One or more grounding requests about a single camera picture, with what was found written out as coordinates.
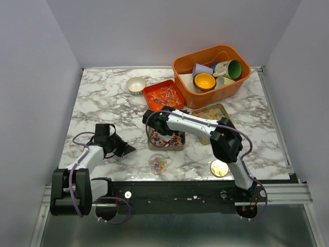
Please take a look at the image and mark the clear glass jar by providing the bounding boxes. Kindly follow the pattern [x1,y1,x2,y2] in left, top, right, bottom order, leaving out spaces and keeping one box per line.
[149,153,167,174]

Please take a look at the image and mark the brown tray with lollipops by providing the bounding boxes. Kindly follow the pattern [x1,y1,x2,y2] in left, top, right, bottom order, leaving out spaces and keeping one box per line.
[148,127,186,151]

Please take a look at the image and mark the orange square candy tray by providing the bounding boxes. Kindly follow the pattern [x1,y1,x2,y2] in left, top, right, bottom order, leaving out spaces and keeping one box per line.
[143,80,185,111]

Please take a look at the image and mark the gold tin with popsicle candies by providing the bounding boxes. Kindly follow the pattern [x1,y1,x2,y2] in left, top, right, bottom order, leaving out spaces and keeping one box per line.
[191,103,231,146]

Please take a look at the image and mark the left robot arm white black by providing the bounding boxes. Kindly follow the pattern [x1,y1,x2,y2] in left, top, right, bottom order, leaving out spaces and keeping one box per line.
[50,123,136,217]

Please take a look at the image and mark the white ceramic bowl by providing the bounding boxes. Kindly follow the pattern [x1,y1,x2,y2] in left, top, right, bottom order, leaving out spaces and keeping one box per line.
[126,77,147,95]

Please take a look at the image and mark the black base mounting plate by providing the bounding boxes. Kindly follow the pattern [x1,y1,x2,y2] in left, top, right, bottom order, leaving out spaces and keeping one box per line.
[94,181,266,216]

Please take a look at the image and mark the gold round jar lid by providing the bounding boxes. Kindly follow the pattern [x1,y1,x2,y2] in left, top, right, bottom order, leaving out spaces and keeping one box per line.
[210,160,229,178]

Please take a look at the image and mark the large orange plastic bin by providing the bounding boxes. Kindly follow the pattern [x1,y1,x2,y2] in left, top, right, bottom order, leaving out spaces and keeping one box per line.
[172,44,251,109]

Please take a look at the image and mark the yellow inside bowl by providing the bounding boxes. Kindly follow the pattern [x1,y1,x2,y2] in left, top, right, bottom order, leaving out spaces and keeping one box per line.
[193,73,216,92]

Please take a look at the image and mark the lavender cup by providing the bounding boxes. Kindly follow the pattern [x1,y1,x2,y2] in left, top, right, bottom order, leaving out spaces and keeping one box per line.
[192,63,213,77]

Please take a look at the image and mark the cream cup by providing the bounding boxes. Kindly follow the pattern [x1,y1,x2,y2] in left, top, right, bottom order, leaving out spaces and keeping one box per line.
[215,76,235,89]

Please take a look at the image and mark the blue cup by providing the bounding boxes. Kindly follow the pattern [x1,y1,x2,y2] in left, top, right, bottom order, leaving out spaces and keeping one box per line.
[211,62,220,70]

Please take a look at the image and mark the floral mug green inside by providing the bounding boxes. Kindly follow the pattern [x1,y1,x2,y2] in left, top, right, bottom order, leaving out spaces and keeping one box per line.
[213,60,242,80]

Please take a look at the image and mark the aluminium rail frame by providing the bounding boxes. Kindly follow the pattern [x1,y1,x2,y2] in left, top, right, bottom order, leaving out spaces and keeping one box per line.
[31,66,319,246]

